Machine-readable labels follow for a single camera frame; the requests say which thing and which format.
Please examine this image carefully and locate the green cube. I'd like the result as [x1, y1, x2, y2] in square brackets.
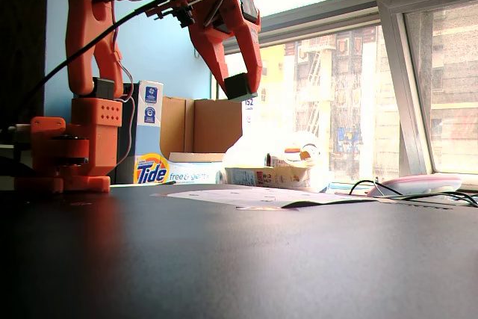
[223, 72, 259, 103]

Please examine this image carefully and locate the white numbered grid paper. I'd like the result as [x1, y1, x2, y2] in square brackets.
[151, 186, 378, 211]

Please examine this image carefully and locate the white label with 152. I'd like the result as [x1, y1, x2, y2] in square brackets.
[243, 99, 259, 129]

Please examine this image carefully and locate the printed cardboard can tray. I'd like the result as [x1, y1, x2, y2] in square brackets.
[225, 164, 313, 191]

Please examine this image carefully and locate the Tide detergent cardboard box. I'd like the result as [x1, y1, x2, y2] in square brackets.
[114, 79, 243, 185]

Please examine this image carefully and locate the open silver window sash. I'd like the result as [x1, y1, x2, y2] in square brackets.
[376, 0, 478, 185]

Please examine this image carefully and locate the dark curtain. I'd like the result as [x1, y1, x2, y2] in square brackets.
[0, 0, 49, 129]

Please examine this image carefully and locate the pink pencil case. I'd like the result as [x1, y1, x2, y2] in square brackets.
[367, 173, 464, 198]

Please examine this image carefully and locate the black slotted strip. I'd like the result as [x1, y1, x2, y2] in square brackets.
[401, 200, 455, 210]

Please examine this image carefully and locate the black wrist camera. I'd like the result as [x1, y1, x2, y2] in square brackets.
[144, 0, 198, 29]

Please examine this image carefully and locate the grey window frame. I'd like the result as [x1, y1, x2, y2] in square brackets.
[208, 0, 478, 185]

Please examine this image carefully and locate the black camera cable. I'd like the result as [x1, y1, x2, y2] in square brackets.
[0, 0, 180, 140]

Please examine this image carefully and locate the black adapter mains cable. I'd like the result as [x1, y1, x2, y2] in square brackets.
[348, 179, 403, 196]

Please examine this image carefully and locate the black adapter output cable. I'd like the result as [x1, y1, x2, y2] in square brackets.
[380, 190, 478, 208]

